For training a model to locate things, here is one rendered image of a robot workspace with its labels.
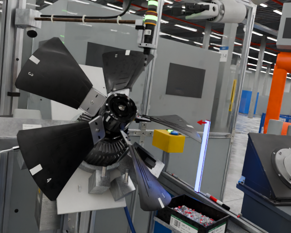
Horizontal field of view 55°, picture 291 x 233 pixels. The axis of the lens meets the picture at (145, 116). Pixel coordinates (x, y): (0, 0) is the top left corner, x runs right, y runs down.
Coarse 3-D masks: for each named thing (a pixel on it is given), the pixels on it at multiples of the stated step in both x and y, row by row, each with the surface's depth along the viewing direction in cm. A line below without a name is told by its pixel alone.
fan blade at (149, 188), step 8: (128, 144) 92; (136, 152) 97; (136, 160) 91; (136, 168) 87; (144, 168) 93; (136, 176) 85; (144, 176) 89; (152, 176) 98; (144, 184) 87; (152, 184) 92; (160, 184) 100; (144, 192) 84; (152, 192) 88; (144, 200) 82; (152, 200) 86; (168, 200) 96; (144, 208) 81; (152, 208) 84; (160, 208) 88
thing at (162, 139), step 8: (160, 136) 148; (168, 136) 142; (176, 136) 143; (184, 136) 145; (152, 144) 155; (160, 144) 148; (168, 144) 142; (176, 144) 144; (168, 152) 142; (176, 152) 145
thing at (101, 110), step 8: (112, 96) 96; (120, 96) 98; (104, 104) 94; (112, 104) 95; (120, 104) 97; (128, 104) 98; (104, 112) 94; (112, 112) 93; (120, 112) 95; (128, 112) 96; (136, 112) 97; (104, 120) 95; (112, 120) 93; (120, 120) 92; (128, 120) 94; (104, 128) 100; (112, 128) 96; (120, 128) 96; (112, 136) 101; (120, 136) 102
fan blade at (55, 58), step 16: (48, 48) 97; (64, 48) 98; (32, 64) 95; (48, 64) 96; (64, 64) 97; (16, 80) 94; (32, 80) 95; (48, 80) 96; (64, 80) 97; (80, 80) 98; (48, 96) 97; (64, 96) 98; (80, 96) 98
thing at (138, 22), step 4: (136, 20) 102; (140, 20) 102; (136, 24) 102; (140, 24) 102; (136, 28) 102; (140, 28) 101; (144, 28) 102; (140, 32) 102; (144, 32) 103; (140, 36) 102; (140, 40) 102; (140, 44) 100; (144, 44) 99; (148, 44) 99; (152, 44) 99; (152, 48) 101; (156, 48) 101
